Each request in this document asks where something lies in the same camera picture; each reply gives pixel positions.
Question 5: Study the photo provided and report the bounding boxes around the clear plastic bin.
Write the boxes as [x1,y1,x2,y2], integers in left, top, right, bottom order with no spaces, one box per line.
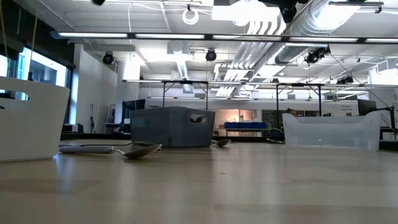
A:
[282,111,382,152]

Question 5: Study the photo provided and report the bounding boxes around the yellow hanging cord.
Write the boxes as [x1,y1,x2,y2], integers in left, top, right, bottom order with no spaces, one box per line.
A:
[0,0,9,63]
[27,8,39,81]

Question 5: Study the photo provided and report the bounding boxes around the dark blue office chair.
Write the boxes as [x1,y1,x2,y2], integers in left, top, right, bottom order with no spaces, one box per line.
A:
[269,128,285,143]

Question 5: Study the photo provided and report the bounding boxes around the blue storage bins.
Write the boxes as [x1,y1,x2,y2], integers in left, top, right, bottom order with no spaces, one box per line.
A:
[223,121,269,130]

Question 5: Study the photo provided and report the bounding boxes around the lilac handled silver spoon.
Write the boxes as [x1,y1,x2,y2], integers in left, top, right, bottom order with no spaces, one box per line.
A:
[58,143,163,161]
[211,138,233,148]

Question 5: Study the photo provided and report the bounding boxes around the black gantry frame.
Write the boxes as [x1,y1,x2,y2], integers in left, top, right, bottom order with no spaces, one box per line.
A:
[275,83,323,118]
[161,80,210,110]

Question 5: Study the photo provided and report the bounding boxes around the person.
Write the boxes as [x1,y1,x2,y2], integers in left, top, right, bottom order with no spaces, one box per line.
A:
[281,108,300,118]

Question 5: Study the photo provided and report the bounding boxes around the silver ventilation duct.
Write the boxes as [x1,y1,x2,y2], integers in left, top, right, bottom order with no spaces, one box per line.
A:
[275,0,361,65]

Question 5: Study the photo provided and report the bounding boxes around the large window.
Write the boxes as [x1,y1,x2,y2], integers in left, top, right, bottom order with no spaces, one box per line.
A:
[0,46,74,102]

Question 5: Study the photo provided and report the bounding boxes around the grey plastic bin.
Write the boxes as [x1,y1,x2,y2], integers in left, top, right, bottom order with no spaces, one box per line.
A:
[129,106,216,148]

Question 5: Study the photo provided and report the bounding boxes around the white ceiling light strip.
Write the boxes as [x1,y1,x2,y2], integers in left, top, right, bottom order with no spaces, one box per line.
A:
[122,78,398,88]

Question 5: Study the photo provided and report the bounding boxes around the black ceiling camera cluster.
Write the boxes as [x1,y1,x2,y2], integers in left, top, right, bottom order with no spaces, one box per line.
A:
[304,46,331,65]

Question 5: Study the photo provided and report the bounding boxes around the white coiled cable ring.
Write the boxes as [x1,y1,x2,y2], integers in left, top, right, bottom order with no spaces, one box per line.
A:
[182,7,200,26]

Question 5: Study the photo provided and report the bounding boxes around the white plastic bin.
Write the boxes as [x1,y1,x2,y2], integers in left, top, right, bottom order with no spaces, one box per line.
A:
[0,76,71,162]

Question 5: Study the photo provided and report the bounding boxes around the black monitor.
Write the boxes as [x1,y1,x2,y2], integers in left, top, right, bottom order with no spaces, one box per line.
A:
[357,98,379,116]
[122,98,146,119]

